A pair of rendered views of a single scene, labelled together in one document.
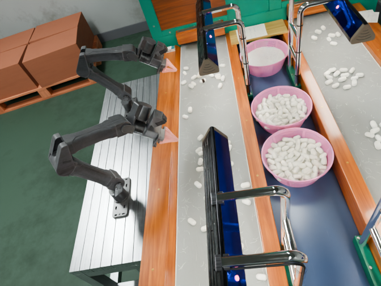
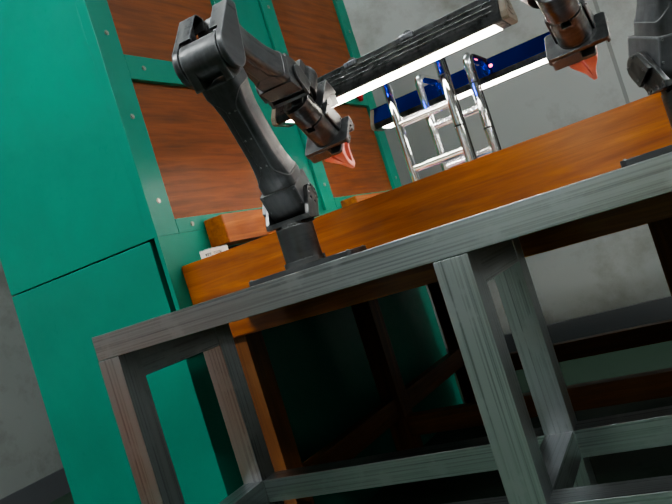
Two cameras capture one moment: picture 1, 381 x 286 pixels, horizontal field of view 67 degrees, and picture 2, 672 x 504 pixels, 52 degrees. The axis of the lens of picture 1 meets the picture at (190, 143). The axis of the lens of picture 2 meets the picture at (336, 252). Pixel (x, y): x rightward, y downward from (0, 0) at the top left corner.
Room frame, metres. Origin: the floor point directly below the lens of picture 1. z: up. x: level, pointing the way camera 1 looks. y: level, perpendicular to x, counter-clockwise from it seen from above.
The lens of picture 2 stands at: (1.03, 1.34, 0.66)
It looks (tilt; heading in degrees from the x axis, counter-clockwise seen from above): 1 degrees up; 285
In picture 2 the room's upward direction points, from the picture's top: 17 degrees counter-clockwise
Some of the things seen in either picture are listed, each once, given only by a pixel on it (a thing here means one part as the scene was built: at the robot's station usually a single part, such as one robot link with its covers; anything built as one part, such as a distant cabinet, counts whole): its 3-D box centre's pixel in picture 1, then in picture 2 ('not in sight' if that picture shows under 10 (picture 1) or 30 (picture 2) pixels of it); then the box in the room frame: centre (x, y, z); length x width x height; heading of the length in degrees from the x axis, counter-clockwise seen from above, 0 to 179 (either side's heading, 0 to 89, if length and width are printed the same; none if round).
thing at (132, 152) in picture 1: (173, 140); (517, 215); (1.04, 0.08, 0.65); 1.20 x 0.90 x 0.04; 169
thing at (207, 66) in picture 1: (204, 27); (381, 63); (1.23, -0.25, 1.08); 0.62 x 0.08 x 0.07; 165
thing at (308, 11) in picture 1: (314, 5); (371, 205); (1.49, -0.96, 0.83); 0.30 x 0.06 x 0.07; 75
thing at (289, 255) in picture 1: (261, 256); not in sight; (0.26, -0.07, 0.90); 0.20 x 0.19 x 0.45; 165
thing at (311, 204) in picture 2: (125, 96); (289, 209); (1.38, 0.25, 0.77); 0.09 x 0.06 x 0.06; 173
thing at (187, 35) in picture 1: (200, 32); (253, 224); (1.67, -0.30, 0.83); 0.30 x 0.06 x 0.07; 75
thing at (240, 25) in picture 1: (227, 57); (420, 136); (1.20, -0.32, 0.90); 0.20 x 0.19 x 0.45; 165
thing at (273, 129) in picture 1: (280, 112); not in sight; (0.89, -0.45, 0.72); 0.27 x 0.27 x 0.10
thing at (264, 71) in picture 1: (263, 59); not in sight; (1.32, -0.56, 0.72); 0.27 x 0.27 x 0.10
